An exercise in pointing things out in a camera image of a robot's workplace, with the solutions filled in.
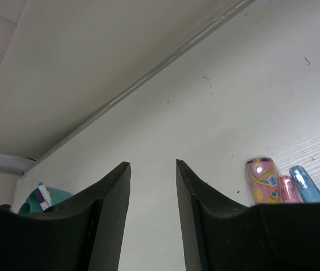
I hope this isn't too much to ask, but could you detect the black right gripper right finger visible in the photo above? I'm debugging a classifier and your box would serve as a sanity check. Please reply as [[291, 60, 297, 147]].
[[176, 160, 320, 270]]

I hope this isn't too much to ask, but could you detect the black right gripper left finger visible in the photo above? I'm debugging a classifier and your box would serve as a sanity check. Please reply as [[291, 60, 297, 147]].
[[0, 162, 131, 270]]

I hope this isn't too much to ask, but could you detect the blue capped white marker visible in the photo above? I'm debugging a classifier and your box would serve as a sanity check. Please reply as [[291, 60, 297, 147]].
[[38, 182, 52, 207]]

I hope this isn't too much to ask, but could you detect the teal round divided organizer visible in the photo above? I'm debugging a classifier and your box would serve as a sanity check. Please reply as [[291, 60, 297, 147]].
[[18, 187, 72, 215]]

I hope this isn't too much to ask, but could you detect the pink translucent correction tape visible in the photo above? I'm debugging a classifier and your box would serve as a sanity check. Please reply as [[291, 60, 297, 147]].
[[279, 176, 303, 203]]

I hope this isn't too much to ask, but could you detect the blue translucent correction tape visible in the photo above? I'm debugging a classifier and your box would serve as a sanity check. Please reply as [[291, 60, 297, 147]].
[[289, 165, 320, 203]]

